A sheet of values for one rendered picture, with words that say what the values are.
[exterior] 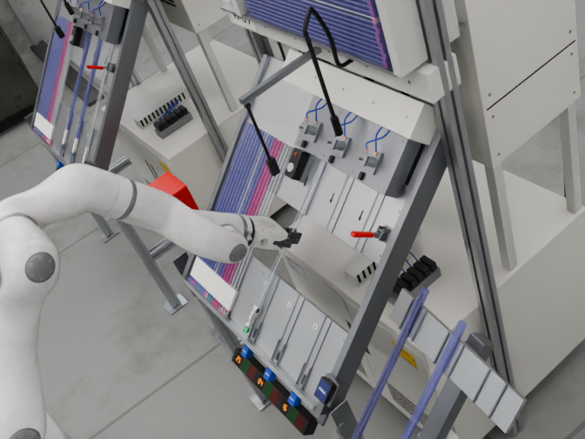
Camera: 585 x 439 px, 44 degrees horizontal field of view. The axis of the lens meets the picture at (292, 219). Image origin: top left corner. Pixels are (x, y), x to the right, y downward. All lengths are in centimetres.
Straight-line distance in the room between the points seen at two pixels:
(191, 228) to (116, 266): 207
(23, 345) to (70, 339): 189
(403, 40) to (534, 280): 97
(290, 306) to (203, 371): 115
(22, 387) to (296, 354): 65
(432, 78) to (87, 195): 70
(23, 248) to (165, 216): 32
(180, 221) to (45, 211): 28
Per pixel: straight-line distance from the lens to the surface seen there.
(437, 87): 147
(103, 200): 148
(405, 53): 142
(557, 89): 186
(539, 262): 212
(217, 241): 158
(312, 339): 179
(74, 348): 338
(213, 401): 285
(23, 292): 144
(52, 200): 146
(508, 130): 176
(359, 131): 168
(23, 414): 159
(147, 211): 154
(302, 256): 226
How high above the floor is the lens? 215
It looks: 40 degrees down
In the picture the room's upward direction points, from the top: 23 degrees counter-clockwise
